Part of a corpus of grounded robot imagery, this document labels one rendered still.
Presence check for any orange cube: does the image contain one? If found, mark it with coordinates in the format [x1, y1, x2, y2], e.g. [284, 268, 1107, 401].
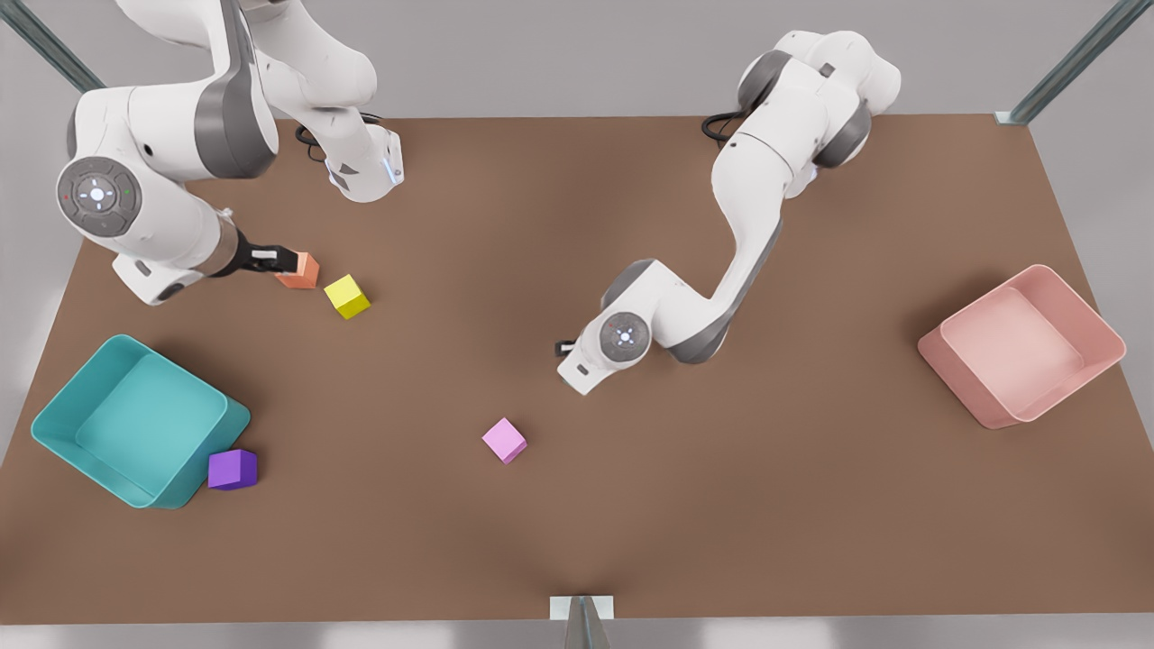
[276, 251, 321, 290]

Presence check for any yellow cube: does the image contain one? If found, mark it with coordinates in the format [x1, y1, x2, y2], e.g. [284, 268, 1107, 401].
[324, 274, 371, 321]

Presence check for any pink cube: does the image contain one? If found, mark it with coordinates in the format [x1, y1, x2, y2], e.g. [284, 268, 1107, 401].
[481, 417, 528, 465]

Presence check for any teal bin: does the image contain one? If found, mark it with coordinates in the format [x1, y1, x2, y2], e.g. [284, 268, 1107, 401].
[31, 334, 252, 510]

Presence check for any purple cube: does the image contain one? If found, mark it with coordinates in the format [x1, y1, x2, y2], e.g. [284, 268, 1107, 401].
[207, 449, 259, 491]

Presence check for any pink bin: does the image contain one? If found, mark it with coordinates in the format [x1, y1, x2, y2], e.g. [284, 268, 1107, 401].
[918, 264, 1128, 430]

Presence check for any black cable loop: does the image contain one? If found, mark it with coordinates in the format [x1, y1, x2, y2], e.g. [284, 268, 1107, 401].
[295, 112, 385, 164]
[701, 109, 747, 149]

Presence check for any silver frame post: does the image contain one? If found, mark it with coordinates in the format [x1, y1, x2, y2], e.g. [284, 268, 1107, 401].
[550, 595, 616, 649]
[994, 0, 1154, 126]
[0, 0, 107, 95]

